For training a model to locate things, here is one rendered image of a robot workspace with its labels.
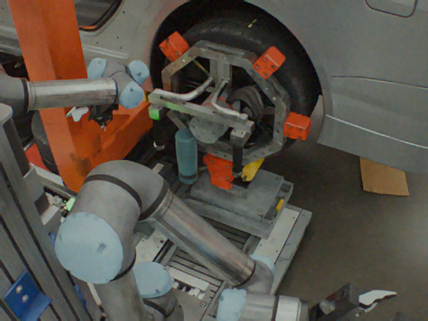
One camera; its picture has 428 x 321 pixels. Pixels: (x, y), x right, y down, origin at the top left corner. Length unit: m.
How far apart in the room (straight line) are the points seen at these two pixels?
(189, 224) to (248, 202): 1.49
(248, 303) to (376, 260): 1.73
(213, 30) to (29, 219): 1.16
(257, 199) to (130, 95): 1.25
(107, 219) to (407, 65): 1.19
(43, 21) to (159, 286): 0.92
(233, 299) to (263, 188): 1.61
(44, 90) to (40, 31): 0.42
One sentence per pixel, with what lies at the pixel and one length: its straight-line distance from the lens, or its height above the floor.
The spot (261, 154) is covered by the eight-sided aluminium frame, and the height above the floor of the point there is 0.68.
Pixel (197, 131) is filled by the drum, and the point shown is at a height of 0.83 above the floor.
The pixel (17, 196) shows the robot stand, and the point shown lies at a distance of 0.86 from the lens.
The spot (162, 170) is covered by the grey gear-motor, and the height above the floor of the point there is 0.43.
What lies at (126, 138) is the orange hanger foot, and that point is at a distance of 2.17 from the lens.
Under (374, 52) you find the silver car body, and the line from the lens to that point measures 1.64.
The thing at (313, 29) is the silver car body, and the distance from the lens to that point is 1.66.
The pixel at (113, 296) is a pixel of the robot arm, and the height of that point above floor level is 1.25.
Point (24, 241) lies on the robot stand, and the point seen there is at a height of 1.34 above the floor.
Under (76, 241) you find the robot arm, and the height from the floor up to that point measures 1.45.
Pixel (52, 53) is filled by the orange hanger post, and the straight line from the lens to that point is 1.63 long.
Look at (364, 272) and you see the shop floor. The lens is 2.48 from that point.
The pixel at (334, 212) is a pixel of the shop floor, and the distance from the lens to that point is 2.69.
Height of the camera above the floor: 2.02
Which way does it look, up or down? 44 degrees down
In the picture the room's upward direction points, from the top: straight up
